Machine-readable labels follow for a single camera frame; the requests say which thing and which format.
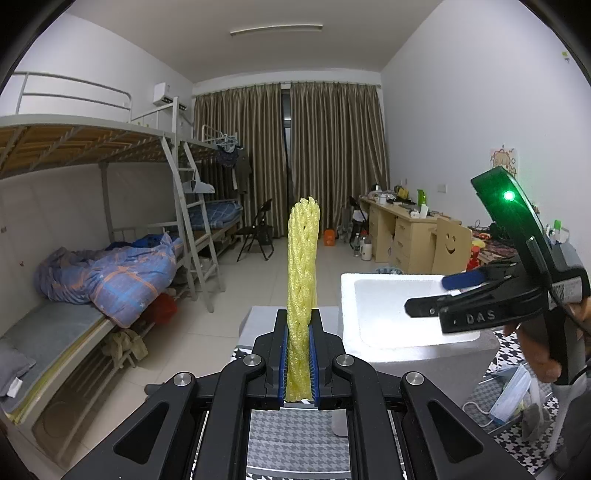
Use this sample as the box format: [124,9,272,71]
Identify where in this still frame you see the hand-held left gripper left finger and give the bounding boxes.
[60,308,289,480]

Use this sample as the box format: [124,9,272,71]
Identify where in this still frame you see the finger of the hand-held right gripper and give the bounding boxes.
[405,279,551,334]
[442,258,527,296]

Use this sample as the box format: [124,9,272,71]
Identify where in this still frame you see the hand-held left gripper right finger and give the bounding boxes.
[308,308,532,480]

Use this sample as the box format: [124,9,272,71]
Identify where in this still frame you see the yellow foam fruit net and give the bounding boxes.
[286,197,321,402]

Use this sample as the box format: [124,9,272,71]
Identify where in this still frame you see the white foam box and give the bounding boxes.
[341,272,502,398]

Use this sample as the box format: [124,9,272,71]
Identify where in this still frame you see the person's right hand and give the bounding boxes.
[502,318,563,383]

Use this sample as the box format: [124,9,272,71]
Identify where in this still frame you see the wooden smiley chair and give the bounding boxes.
[431,217,474,276]

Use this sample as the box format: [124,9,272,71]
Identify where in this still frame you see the light wooden desk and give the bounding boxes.
[359,196,462,274]

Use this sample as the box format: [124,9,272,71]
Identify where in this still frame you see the blue face mask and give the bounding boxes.
[489,364,533,424]

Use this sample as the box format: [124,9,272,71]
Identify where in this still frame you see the houndstooth table mat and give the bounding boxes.
[231,332,571,480]

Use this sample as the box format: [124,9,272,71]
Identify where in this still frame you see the black folding chair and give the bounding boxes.
[236,199,276,262]

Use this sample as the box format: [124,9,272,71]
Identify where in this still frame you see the red bag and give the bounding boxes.
[150,293,179,326]

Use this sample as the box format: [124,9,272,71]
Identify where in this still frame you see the blue plaid bedding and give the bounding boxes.
[188,202,243,232]

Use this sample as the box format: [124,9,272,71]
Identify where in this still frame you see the beige cloth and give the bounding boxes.
[102,329,149,370]

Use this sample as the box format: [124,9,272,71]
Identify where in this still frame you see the brown curtain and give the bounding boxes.
[193,83,293,241]
[290,81,391,232]

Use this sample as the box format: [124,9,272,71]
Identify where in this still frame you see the blue plaid blanket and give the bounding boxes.
[34,233,185,329]

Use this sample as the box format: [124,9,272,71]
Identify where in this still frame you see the hanging dark clothes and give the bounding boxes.
[215,142,253,195]

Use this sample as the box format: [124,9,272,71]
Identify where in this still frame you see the small metal bunk bed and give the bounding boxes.
[178,122,246,261]

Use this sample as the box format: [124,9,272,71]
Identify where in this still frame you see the grey mattress pad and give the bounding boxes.
[0,300,112,403]

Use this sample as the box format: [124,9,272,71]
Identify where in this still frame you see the white air conditioner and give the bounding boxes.
[154,82,179,108]

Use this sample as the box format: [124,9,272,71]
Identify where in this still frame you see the ceiling tube light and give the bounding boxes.
[230,24,324,37]

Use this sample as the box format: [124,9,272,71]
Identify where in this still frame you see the large metal bunk bed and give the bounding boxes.
[0,71,227,446]

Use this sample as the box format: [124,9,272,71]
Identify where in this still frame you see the cartoon wall poster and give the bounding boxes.
[488,147,517,179]

